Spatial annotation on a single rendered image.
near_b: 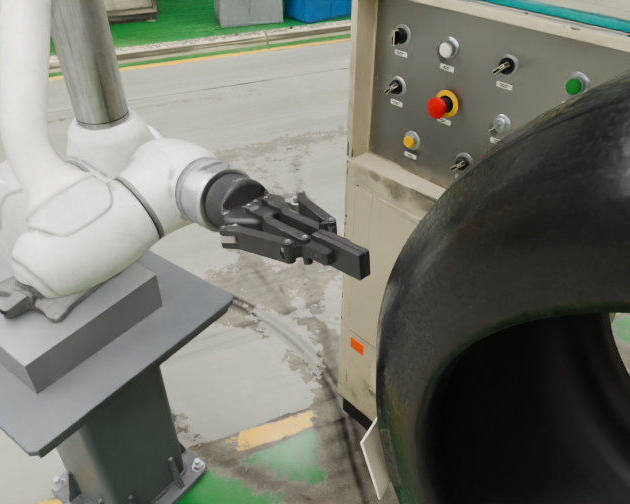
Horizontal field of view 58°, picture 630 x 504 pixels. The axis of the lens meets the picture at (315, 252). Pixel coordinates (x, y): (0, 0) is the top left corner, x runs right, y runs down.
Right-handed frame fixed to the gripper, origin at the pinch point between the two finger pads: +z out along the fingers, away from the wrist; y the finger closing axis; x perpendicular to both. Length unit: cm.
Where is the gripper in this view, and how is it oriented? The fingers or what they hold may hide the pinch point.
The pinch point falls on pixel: (340, 254)
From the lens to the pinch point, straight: 58.5
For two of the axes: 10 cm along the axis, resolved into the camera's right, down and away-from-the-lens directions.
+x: 1.0, 8.5, 5.1
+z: 6.6, 3.3, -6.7
